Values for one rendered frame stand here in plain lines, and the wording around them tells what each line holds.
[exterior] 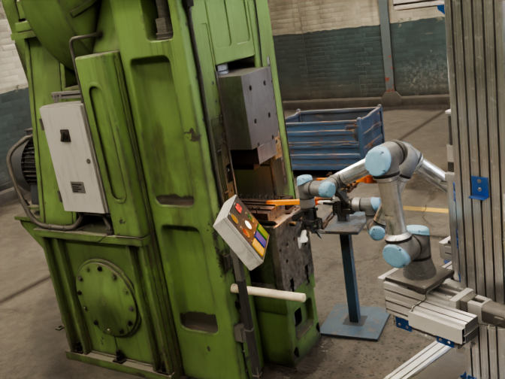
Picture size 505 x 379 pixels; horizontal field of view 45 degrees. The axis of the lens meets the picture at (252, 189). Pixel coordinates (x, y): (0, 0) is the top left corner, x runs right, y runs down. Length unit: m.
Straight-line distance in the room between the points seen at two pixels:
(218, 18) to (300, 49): 8.83
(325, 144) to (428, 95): 4.17
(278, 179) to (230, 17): 1.04
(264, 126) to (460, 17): 1.28
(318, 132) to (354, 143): 0.46
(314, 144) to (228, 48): 4.10
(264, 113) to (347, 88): 8.44
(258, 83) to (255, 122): 0.21
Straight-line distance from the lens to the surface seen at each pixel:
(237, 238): 2.85
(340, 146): 7.26
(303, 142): 7.46
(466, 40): 2.65
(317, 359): 3.90
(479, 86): 2.64
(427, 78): 11.15
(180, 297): 3.72
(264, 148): 3.41
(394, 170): 2.63
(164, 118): 3.35
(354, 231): 3.72
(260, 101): 3.39
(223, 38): 3.41
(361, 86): 11.67
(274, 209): 3.52
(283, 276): 3.55
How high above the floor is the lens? 2.10
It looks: 16 degrees down
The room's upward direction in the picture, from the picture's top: 9 degrees counter-clockwise
